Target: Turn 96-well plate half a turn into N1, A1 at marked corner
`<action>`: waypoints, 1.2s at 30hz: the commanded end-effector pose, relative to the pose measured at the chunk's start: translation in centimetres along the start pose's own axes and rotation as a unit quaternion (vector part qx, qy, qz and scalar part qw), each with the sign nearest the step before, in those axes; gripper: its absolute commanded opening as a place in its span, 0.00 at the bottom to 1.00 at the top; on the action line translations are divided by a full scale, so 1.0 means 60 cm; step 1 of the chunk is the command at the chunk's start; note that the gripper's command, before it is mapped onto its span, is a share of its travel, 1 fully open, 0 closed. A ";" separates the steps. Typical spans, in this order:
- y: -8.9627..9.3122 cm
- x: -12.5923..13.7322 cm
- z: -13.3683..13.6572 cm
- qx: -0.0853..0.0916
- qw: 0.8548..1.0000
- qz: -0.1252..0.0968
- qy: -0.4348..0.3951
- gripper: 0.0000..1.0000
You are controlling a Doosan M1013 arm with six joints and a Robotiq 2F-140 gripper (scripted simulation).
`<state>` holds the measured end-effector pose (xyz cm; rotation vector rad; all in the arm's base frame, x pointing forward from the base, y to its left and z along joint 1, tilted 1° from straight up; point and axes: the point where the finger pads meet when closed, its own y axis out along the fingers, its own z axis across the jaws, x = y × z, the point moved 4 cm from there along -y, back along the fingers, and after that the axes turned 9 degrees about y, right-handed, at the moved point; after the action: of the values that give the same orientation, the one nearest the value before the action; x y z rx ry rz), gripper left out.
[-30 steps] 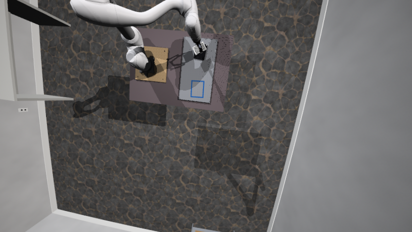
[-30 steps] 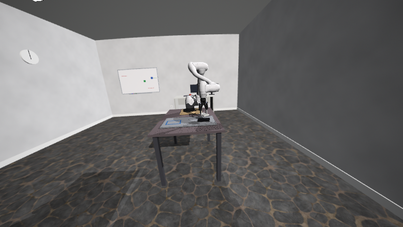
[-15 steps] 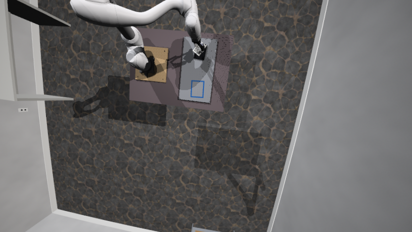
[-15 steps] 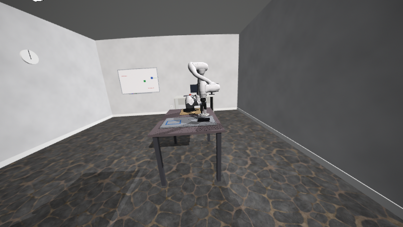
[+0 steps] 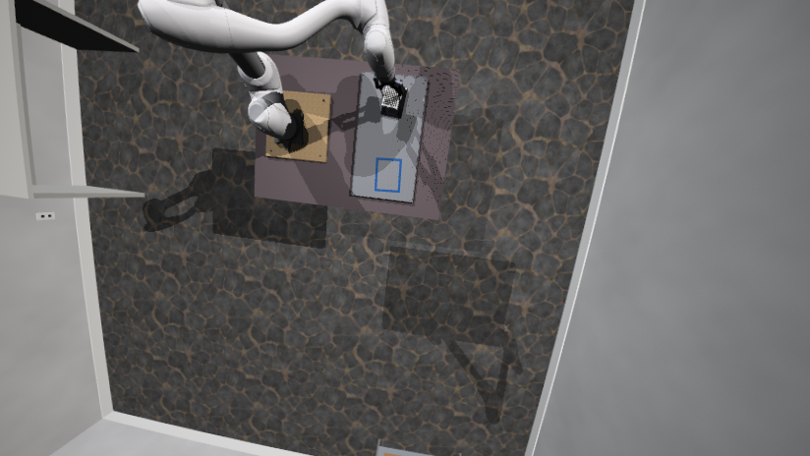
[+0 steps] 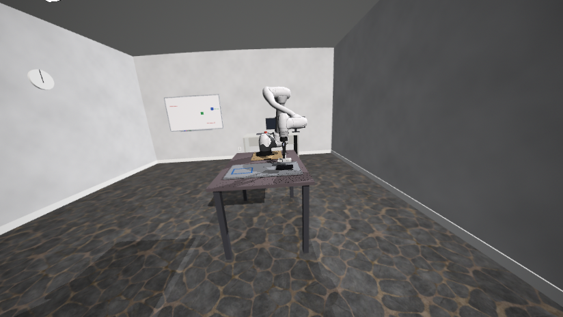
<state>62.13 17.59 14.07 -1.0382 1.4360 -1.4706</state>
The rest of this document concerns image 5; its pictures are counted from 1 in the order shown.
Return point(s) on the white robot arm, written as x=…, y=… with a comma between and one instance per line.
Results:
x=202, y=25

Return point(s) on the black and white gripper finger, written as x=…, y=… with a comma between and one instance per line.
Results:
x=378, y=86
x=399, y=88

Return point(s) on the black rectangular frame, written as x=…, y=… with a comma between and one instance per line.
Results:
x=395, y=113

